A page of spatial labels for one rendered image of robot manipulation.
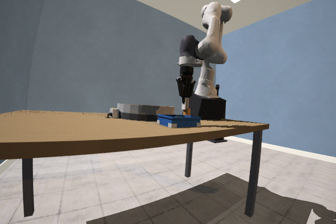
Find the blue plastic crate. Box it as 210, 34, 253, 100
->
157, 114, 202, 128

